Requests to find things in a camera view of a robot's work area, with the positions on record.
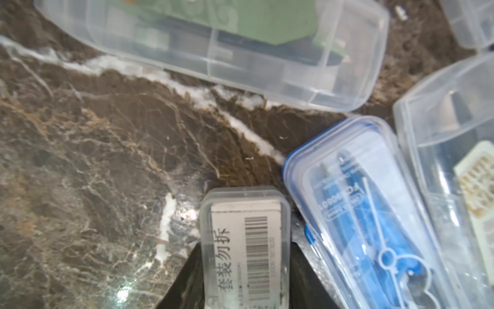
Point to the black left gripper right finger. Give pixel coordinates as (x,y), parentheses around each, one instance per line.
(306,291)

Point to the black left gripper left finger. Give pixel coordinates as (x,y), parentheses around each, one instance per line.
(187,291)

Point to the barcode label clear case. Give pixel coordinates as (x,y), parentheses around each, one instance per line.
(245,245)

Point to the blue compass case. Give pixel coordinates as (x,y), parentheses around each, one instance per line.
(365,218)

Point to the gold label clear case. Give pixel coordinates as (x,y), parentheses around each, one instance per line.
(445,130)

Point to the green clear case left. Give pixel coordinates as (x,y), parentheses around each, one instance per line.
(322,55)

